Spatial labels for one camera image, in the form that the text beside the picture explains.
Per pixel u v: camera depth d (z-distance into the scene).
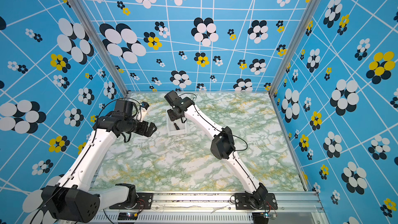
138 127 0.67
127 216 0.72
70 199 0.37
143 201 0.73
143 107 0.69
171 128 0.98
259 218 0.69
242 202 0.73
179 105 0.67
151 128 0.70
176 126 0.99
